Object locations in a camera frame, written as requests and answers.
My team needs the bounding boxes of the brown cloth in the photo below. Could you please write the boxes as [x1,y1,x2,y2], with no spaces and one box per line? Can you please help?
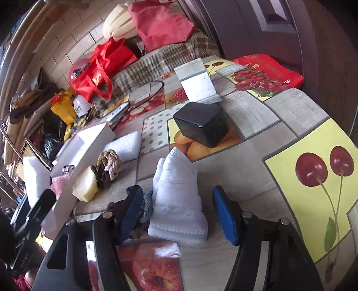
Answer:
[10,89,60,124]

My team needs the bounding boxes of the black power adapter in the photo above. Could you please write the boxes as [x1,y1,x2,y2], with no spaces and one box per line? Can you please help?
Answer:
[173,102,228,148]

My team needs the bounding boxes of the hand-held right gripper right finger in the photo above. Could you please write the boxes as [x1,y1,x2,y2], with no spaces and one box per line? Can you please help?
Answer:
[212,185,325,291]

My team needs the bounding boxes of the flat red bag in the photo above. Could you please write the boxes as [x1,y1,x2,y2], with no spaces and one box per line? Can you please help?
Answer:
[232,54,304,90]

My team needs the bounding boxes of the pink-red cloth bag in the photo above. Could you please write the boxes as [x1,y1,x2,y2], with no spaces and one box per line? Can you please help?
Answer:
[128,0,196,53]

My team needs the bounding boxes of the dark printed bag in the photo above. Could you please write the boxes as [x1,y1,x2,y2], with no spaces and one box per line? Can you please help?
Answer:
[124,38,147,58]

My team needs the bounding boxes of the yellow sponge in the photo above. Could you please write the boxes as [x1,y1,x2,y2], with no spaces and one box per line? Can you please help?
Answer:
[71,166,100,202]

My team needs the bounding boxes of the pink helmet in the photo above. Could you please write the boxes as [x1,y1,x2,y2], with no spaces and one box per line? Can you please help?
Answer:
[68,59,91,87]

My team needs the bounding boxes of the black plastic bag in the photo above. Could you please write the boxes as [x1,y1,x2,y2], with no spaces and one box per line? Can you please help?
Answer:
[42,131,66,161]

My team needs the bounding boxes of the pink fluffy cloth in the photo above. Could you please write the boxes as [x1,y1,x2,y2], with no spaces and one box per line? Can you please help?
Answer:
[50,175,74,196]

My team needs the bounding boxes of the white tissue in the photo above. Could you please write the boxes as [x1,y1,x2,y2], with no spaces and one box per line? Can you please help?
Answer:
[151,242,182,258]

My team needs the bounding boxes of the white helmet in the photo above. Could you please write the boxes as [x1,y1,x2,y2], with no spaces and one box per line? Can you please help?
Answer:
[73,94,93,118]

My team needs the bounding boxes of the white folding stand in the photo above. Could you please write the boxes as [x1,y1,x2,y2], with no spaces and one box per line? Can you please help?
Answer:
[174,58,223,104]

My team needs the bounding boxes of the beige brown braided scrunchie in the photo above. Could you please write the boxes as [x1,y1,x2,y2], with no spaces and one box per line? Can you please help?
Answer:
[90,149,123,190]

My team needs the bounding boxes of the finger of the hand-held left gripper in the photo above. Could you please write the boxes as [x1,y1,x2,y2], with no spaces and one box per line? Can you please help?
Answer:
[26,189,57,224]

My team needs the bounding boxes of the silver phone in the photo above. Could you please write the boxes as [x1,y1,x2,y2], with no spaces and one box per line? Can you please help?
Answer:
[105,101,131,125]

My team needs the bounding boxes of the white foam sheet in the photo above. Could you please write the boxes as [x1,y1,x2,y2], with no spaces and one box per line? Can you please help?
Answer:
[103,130,143,162]

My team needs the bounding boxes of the plaid blanket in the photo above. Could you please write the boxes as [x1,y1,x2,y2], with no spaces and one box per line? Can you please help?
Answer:
[92,31,221,112]

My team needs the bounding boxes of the wooden shelf rack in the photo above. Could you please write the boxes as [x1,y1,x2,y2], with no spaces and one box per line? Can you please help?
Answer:
[0,67,70,202]

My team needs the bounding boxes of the black cable loop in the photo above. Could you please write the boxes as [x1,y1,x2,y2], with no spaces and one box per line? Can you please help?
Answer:
[123,81,165,108]

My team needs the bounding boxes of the fruit print tablecloth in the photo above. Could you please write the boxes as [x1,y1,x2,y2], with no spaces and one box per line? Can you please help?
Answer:
[74,54,358,291]

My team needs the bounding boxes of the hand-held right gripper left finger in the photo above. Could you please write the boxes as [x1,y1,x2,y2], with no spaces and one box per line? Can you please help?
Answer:
[32,185,144,291]

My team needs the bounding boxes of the white cardboard box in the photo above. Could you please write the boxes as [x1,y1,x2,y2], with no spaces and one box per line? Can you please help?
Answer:
[42,122,116,233]

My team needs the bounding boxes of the yellow plastic bag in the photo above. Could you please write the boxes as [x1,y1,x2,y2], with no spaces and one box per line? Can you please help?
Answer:
[50,88,77,125]

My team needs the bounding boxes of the blue-grey scrunchie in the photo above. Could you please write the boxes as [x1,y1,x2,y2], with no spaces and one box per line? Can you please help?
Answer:
[108,187,154,240]

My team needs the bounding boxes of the cream pillow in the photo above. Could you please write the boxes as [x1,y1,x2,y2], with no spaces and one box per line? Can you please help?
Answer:
[102,1,140,40]

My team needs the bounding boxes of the white towel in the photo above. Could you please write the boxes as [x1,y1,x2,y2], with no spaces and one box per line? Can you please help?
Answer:
[147,147,209,243]

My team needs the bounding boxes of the red tote bag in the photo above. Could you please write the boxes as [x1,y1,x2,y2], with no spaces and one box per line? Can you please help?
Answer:
[72,38,139,104]

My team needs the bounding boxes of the dark brown door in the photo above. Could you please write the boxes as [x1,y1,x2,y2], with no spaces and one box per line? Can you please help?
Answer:
[179,0,358,140]

